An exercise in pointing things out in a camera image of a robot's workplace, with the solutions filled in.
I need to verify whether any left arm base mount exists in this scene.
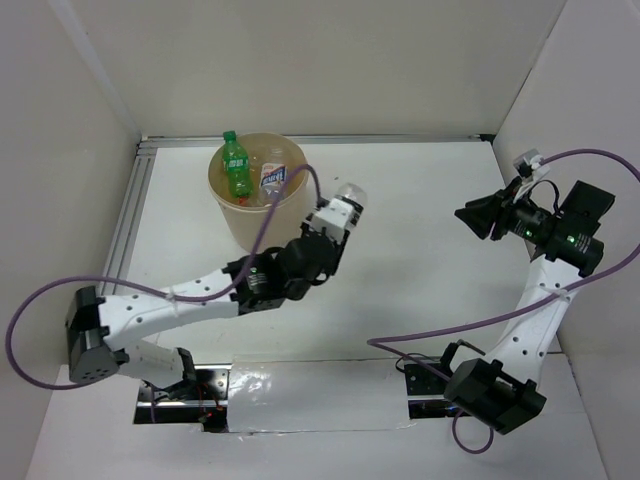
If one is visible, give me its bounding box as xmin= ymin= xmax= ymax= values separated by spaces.
xmin=133 ymin=348 xmax=232 ymax=433

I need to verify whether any green Sprite bottle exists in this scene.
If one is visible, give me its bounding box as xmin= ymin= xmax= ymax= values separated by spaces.
xmin=222 ymin=131 xmax=253 ymax=201

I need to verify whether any beige round bin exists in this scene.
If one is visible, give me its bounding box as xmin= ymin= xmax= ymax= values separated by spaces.
xmin=208 ymin=133 xmax=312 ymax=251

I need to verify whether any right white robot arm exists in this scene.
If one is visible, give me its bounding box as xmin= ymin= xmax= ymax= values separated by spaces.
xmin=436 ymin=180 xmax=615 ymax=435

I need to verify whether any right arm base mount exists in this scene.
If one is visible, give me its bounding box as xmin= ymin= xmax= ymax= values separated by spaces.
xmin=395 ymin=359 xmax=460 ymax=420

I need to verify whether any clear bottle printed label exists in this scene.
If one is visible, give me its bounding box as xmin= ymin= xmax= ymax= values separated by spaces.
xmin=258 ymin=162 xmax=288 ymax=206

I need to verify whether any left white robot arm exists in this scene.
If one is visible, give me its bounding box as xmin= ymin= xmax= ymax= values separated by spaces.
xmin=66 ymin=222 xmax=351 ymax=400

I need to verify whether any large crushed clear bottle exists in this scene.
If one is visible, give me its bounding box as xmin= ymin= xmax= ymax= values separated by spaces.
xmin=335 ymin=183 xmax=368 ymax=228

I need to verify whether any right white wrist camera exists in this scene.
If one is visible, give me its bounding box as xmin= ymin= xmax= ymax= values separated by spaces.
xmin=513 ymin=149 xmax=550 ymax=192

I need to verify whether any clear ribbed bottle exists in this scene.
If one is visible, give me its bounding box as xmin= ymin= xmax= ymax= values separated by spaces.
xmin=246 ymin=143 xmax=294 ymax=172

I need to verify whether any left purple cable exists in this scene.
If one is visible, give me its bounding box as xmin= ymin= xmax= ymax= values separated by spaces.
xmin=5 ymin=164 xmax=322 ymax=391

